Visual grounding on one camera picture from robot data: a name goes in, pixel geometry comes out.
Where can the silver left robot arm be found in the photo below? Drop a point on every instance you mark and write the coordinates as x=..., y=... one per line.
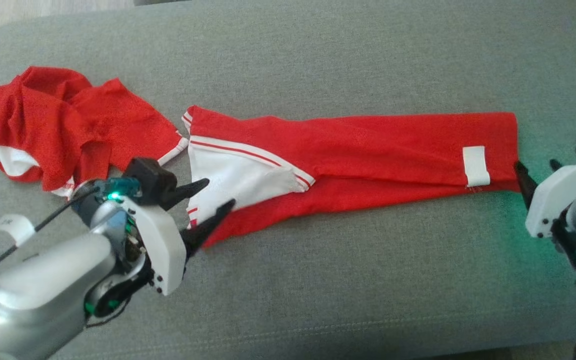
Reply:
x=43, y=290

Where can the red white-trimmed t-shirt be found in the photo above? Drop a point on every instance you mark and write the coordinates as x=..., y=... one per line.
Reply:
x=43, y=120

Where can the grey fabric sofa seat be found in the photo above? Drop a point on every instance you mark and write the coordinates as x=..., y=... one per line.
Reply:
x=318, y=290

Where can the red shorts with white panels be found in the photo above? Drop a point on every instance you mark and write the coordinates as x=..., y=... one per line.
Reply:
x=368, y=145

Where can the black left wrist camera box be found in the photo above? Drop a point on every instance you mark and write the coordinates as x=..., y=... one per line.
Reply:
x=150, y=177

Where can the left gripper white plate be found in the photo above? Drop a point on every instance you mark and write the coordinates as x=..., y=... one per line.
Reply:
x=163, y=250

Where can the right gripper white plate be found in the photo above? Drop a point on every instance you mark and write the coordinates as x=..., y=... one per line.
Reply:
x=550, y=200

